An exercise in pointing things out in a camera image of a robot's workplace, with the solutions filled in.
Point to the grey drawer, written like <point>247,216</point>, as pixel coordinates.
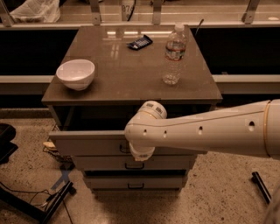
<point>121,163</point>
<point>135,183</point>
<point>92,130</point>

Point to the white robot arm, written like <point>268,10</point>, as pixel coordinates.
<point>249,130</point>

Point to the grey drawer cabinet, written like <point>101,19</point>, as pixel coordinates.
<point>128,77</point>

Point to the dark blue calculator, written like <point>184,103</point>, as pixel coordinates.
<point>140,43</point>

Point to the clear plastic water bottle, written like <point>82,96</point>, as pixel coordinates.
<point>174,52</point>

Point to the white bowl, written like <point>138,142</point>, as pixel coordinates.
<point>76,74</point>

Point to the tan sponge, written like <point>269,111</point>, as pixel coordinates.
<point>50,146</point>

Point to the blue tape cross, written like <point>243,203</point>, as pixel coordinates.
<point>64,178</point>

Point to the black stand leg right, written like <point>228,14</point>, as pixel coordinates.
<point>256,178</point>

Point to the black stand leg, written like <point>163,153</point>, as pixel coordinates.
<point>256,178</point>
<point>40,215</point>

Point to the black chair base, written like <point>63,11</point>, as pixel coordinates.
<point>7,147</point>

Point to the black stand leg left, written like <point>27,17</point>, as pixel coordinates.
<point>40,215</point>

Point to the white plastic bag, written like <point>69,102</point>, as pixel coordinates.
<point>37,11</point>

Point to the wire basket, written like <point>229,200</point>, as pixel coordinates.
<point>55,154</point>

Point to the metal railing bracket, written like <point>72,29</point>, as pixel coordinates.
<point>5,16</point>
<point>156,11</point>
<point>249,14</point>
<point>95,11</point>

